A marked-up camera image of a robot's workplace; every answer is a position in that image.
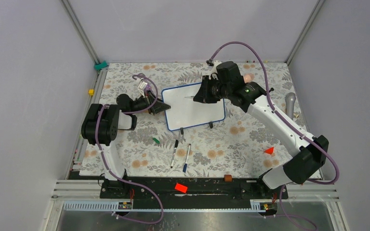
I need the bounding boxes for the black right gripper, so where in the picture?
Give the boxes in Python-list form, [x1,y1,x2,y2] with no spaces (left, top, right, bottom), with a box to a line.
[193,76,231,104]

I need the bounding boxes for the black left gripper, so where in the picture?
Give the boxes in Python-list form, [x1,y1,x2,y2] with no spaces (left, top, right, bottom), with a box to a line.
[130,90,171,115]

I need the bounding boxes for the blue framed whiteboard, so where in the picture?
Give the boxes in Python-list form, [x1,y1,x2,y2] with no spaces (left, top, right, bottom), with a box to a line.
[161,83,226,131]

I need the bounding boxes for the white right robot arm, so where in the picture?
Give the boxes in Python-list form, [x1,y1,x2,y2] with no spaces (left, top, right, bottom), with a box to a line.
[193,60,329,198]

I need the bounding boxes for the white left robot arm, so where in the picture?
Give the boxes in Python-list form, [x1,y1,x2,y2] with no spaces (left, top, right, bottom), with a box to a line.
[81,90,171,198]

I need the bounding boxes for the black whiteboard marker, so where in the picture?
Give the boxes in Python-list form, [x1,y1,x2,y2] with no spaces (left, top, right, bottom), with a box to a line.
[170,140,179,168]

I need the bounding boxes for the blue whiteboard marker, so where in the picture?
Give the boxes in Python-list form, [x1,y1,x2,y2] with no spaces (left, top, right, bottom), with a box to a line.
[183,144,192,173]

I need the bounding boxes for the pink microphone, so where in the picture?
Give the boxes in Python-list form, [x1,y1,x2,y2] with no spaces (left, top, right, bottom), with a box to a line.
[243,73,254,83]

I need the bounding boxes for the teal corner clamp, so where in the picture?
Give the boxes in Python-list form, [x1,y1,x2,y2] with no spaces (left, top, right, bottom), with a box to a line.
[94,61,109,71]

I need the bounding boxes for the silver microphone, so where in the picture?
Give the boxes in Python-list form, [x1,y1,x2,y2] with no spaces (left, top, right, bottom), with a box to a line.
[285,92,296,119]

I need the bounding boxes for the red flat card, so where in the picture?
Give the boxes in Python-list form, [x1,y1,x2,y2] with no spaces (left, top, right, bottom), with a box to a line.
[174,183,188,193]

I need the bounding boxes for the red triangular block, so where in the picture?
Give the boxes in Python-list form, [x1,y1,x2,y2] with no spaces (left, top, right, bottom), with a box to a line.
[264,147,274,155]

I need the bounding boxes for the brown small block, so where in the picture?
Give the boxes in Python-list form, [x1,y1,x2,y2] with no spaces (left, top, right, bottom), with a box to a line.
[224,174,233,182]

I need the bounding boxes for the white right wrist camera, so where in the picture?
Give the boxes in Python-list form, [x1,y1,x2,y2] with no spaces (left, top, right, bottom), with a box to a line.
[206,59,222,76]

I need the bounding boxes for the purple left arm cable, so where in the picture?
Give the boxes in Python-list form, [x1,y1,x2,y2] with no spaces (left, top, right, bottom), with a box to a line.
[95,73,165,225]

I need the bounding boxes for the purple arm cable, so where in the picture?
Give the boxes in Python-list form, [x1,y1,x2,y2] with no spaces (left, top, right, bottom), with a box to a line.
[205,41,341,231]
[95,73,165,225]

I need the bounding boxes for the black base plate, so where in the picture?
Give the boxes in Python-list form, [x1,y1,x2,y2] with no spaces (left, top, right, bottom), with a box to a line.
[98,176,288,209]

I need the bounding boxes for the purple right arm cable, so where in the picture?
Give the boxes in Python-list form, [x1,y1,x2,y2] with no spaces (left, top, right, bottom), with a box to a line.
[205,41,341,231]

